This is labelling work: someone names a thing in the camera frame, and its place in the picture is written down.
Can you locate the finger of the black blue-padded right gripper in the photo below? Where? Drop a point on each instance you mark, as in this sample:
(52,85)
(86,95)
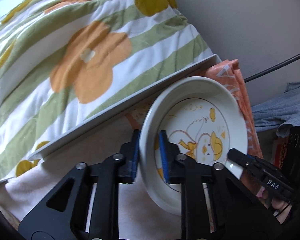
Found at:
(253,160)

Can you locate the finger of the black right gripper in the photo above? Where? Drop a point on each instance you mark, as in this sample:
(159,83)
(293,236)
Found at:
(238,157)

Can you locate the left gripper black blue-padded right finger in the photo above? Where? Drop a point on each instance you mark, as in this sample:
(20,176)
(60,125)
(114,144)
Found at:
(214,203)

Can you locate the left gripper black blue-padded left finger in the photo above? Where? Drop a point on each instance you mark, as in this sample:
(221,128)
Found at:
(84,204)

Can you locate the duck pattern plate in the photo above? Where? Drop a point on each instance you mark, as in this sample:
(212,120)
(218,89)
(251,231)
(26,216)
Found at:
(203,119)

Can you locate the person's right hand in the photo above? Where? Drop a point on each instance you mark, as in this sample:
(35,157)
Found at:
(279,208)

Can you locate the grey-blue cloth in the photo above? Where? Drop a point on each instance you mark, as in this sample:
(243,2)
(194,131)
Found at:
(280,113)

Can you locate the pale pink floral tablecloth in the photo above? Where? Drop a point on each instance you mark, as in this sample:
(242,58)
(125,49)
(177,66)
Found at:
(139,216)

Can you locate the white tray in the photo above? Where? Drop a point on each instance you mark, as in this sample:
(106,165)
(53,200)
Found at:
(92,124)

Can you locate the floral green orange duvet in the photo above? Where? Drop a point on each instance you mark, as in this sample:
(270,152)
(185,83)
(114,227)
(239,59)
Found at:
(63,61)

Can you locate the black camera box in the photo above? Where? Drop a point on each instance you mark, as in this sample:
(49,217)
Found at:
(293,146)

